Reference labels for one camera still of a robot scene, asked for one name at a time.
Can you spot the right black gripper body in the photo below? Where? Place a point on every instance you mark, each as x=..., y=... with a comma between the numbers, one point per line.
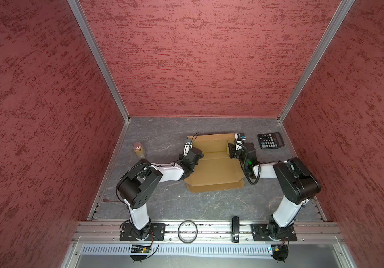
x=235, y=154

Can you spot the brown cardboard box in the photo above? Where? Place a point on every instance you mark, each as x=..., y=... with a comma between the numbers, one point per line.
x=216, y=171

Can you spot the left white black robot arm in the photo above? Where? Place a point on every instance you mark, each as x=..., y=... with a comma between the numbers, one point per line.
x=136, y=186

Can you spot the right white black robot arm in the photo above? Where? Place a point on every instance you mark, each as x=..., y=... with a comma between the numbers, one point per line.
x=297, y=183

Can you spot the black desk calculator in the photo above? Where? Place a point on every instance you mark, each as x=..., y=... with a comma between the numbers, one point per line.
x=270, y=141

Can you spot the spice jar pink lid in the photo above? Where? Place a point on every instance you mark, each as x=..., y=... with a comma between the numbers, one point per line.
x=139, y=150

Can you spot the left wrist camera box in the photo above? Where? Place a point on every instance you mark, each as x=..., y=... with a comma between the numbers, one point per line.
x=187, y=146

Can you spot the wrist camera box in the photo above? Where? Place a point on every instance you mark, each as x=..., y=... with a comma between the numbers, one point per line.
x=187, y=146
x=240, y=136

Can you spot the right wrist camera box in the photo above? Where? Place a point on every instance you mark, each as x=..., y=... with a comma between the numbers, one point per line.
x=240, y=136

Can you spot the black handle bar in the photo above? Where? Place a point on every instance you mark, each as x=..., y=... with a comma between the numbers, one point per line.
x=235, y=229

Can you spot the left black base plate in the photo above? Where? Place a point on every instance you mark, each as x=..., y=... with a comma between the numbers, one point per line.
x=152, y=231

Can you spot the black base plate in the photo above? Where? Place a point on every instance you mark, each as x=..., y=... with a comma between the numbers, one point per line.
x=259, y=232
x=152, y=231

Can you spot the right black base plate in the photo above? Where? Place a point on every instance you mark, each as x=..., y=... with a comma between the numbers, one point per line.
x=259, y=232

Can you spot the left circuit board with wires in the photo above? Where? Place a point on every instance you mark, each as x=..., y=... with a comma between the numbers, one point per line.
x=140, y=252

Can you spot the circuit board with wires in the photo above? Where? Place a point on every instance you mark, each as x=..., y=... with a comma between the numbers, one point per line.
x=140, y=252
x=280, y=252

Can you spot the right circuit board with wires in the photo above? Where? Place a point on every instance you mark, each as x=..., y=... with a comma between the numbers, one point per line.
x=280, y=252

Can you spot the aluminium front rail frame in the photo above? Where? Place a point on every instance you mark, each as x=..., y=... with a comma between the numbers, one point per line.
x=202, y=238

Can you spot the right aluminium corner post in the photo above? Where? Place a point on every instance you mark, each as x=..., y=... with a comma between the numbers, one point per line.
x=328, y=35

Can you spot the aluminium corner post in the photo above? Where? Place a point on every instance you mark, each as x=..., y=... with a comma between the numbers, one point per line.
x=328, y=35
x=80, y=17

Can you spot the left aluminium corner post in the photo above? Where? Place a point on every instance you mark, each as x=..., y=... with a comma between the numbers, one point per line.
x=80, y=17

